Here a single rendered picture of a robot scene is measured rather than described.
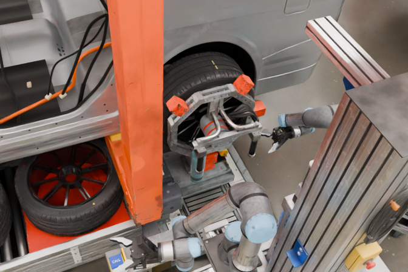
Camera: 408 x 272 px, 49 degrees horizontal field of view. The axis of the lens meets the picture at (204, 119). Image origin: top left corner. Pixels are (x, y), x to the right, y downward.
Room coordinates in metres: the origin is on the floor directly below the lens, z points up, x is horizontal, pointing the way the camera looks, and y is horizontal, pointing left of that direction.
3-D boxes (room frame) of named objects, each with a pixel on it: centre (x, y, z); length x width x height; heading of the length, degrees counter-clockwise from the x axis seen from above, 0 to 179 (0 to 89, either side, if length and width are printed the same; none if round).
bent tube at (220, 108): (1.71, -0.19, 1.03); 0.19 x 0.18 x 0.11; 28
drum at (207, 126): (1.70, -0.08, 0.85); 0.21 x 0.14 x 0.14; 28
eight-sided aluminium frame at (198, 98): (1.77, -0.05, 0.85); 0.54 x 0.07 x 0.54; 118
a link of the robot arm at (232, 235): (0.97, -0.21, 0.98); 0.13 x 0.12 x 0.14; 14
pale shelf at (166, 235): (1.09, 0.25, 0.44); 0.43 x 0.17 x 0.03; 118
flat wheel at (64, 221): (1.53, 0.80, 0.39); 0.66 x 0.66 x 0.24
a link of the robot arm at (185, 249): (0.78, 0.01, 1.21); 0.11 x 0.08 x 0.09; 104
